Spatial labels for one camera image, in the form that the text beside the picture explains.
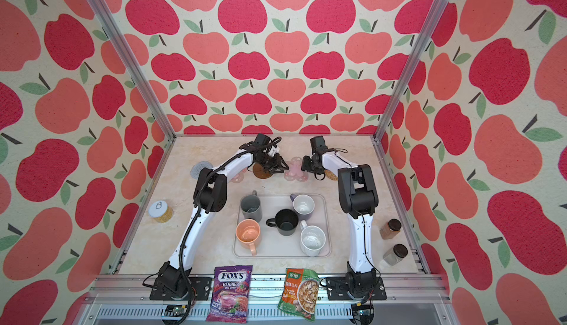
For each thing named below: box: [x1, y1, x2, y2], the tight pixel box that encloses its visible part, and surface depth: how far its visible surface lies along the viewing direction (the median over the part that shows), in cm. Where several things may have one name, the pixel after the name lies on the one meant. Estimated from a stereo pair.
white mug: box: [299, 219, 327, 257], surface depth 82 cm
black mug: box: [265, 208, 299, 237], surface depth 84 cm
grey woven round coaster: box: [190, 161, 214, 180], surface depth 110 cm
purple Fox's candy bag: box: [205, 265, 253, 324], surface depth 73 cm
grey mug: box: [240, 190, 263, 223], surface depth 86 cm
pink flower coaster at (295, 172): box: [283, 156, 309, 182], surface depth 107 cm
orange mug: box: [235, 218, 261, 256], surface depth 82 cm
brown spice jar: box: [379, 218, 402, 240], surface depth 82 cm
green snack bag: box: [277, 268, 320, 323], surface depth 74 cm
